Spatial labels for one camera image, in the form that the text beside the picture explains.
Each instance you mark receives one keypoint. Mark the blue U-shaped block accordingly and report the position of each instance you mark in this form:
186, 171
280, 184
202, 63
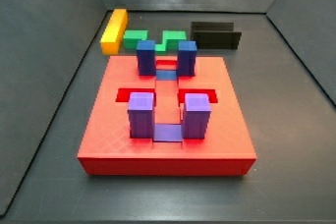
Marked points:
186, 55

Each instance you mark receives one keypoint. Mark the black angled bracket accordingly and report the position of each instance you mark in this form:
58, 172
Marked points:
214, 35

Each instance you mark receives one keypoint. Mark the purple U-shaped block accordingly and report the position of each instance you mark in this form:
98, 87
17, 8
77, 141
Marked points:
196, 116

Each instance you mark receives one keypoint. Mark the yellow rectangular block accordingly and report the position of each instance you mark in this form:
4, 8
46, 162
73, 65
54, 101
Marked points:
113, 32

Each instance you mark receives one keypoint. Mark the red slotted board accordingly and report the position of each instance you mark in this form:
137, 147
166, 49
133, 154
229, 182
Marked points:
109, 152

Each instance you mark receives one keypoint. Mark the green U-shaped block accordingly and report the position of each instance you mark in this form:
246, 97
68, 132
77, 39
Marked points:
170, 37

